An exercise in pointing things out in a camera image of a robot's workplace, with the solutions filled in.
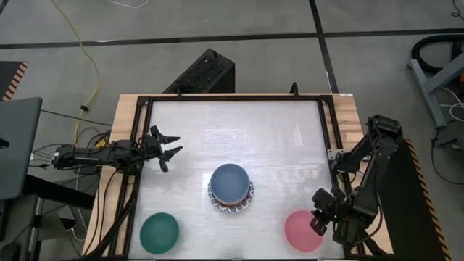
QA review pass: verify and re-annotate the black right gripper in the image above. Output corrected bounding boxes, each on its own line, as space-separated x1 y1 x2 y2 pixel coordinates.
310 187 351 236

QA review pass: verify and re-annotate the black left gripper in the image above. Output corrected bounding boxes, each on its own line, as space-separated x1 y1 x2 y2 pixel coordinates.
143 125 184 173

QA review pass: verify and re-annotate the pink plastic bowl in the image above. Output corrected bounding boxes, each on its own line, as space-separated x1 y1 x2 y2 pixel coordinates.
284 210 325 253

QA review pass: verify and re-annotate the blue plastic bowl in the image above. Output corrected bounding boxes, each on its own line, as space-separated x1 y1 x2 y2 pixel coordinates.
210 163 251 204

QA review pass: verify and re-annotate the green plastic bowl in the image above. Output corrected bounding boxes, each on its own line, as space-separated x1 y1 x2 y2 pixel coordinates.
139 212 180 254

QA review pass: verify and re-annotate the blue patterned paper bowl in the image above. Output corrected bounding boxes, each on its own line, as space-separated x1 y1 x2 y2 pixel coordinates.
207 180 254 214

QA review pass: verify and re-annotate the black computer tower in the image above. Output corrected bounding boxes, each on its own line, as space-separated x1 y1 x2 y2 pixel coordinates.
162 48 236 94

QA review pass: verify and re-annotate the black hazard-striped floor mat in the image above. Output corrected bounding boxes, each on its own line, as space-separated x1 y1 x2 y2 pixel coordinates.
364 138 452 261
0 60 30 102

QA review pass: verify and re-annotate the black metal stand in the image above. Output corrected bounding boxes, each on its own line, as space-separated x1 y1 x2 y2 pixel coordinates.
0 173 97 261

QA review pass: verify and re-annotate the grey metal stand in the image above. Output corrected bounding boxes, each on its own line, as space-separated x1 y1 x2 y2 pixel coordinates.
407 54 464 128

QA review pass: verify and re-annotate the grey monitor panel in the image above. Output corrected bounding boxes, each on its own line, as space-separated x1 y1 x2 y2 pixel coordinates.
0 96 44 202

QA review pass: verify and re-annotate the silver metal bracket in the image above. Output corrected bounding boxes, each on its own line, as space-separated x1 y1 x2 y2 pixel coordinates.
327 147 373 161

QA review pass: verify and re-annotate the yellow floor cable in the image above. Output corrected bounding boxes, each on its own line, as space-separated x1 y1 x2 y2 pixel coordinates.
50 0 108 148

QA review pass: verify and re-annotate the black flexible hose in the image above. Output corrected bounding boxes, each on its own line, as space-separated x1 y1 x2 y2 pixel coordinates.
411 34 464 75

